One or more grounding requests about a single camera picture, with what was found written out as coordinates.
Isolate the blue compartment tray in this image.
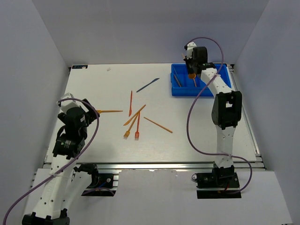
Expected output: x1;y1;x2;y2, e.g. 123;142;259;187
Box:
171;63;232;97

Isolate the red plastic knife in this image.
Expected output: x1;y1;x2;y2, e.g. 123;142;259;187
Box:
128;91;133;117

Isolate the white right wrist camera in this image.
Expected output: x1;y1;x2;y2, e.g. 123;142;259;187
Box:
184;41;197;51

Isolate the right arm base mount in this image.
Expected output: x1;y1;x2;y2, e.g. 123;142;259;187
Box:
191;165;241;199

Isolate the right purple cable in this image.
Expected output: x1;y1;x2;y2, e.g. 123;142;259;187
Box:
186;37;253;195

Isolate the orange plastic fork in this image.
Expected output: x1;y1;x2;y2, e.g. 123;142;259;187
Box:
123;113;140;139

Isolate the orange chopstick diagonal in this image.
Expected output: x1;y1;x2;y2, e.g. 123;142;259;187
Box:
144;117;173;134

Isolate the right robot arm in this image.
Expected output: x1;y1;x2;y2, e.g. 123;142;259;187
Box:
184;42;242;169

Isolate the aluminium table rail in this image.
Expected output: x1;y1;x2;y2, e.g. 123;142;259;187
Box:
42;157;265;170

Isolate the dark blue plastic knife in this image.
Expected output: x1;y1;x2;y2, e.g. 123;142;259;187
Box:
136;78;160;93

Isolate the yellow fork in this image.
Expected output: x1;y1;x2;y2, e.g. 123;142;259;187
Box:
97;110;123;114

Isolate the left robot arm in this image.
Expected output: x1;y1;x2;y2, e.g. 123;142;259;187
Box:
22;94;100;225

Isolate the orange plastic knife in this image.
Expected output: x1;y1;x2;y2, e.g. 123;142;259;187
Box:
124;105;146;126

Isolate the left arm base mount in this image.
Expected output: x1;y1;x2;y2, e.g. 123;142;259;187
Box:
74;164;116;196

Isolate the dark label sticker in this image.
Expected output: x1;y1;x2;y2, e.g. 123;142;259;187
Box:
72;65;88;69

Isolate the red plastic fork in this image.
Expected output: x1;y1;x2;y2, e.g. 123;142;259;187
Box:
135;113;140;140

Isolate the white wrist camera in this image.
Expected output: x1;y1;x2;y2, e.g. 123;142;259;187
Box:
184;41;197;51
56;93;79;114

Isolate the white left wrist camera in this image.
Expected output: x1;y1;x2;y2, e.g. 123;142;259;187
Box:
56;93;79;114

